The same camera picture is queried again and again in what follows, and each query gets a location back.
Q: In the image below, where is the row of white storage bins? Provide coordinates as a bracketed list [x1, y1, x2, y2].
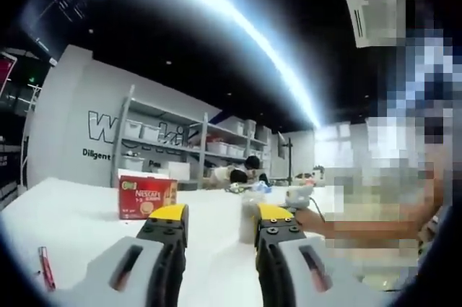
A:
[122, 117, 271, 181]

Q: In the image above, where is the grey metal storage shelf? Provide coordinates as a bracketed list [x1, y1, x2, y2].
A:
[109, 85, 272, 192]

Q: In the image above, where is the red coffee pouch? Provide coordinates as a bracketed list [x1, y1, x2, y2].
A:
[38, 246, 57, 292]

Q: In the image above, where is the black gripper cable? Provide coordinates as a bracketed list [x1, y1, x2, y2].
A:
[309, 196, 326, 222]

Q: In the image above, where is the red coffee box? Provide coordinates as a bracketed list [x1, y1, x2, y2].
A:
[118, 175, 179, 221]

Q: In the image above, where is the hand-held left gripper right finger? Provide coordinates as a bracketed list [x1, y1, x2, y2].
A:
[255, 202, 362, 307]

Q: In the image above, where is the ceiling air conditioner vent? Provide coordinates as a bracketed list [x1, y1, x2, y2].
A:
[344, 0, 402, 49]

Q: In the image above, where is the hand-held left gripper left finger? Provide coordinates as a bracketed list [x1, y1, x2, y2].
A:
[85, 204, 190, 307]

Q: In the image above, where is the hanging display screen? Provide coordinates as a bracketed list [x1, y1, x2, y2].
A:
[19, 0, 113, 64]

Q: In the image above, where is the red hanging banner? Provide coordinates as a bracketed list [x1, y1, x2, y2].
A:
[0, 56, 18, 95]

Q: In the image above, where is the black monitor stand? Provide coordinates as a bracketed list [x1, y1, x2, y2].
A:
[276, 131, 296, 182]

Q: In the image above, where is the long ceiling light strip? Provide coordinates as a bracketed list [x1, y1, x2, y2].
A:
[96, 0, 328, 129]

